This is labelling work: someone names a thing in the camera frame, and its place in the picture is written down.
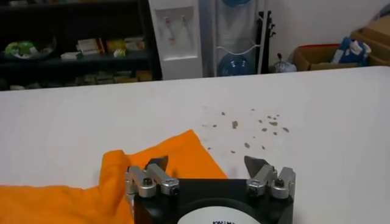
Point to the small white flat box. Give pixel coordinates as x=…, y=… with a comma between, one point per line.
x=70, y=55

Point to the cream orange medicine box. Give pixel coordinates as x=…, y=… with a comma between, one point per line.
x=134, y=44

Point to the blue water jug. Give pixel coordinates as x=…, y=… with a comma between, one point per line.
x=236, y=2
x=236, y=65

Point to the white metal jug rack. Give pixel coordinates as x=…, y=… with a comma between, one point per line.
x=214, y=36

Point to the small green white carton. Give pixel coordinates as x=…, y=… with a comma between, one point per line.
x=119, y=53

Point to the yellow medicine box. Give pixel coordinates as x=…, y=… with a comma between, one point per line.
x=115, y=44

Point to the brown open cardboard box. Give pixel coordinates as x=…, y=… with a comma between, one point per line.
x=310, y=59

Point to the large brown cardboard box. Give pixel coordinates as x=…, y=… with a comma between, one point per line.
x=376, y=39

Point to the white red medicine box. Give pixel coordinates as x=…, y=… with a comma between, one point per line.
x=90, y=46

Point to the clear bowl with green packs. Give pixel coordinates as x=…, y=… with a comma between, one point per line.
x=22, y=49

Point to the blue and white bag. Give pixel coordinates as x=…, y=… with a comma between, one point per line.
x=350, y=51

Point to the white water dispenser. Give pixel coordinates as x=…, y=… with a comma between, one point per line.
x=179, y=65

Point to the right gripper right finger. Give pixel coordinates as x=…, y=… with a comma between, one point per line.
x=262, y=179

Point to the grey tied plastic bag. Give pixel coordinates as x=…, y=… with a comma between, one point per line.
x=282, y=66

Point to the orange t-shirt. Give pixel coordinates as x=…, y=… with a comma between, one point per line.
x=76, y=201

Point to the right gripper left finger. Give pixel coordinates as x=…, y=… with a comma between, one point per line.
x=161, y=179

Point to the black shelf unit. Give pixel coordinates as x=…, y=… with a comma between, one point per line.
x=91, y=18

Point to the black stand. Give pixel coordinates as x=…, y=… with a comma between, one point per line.
x=264, y=39

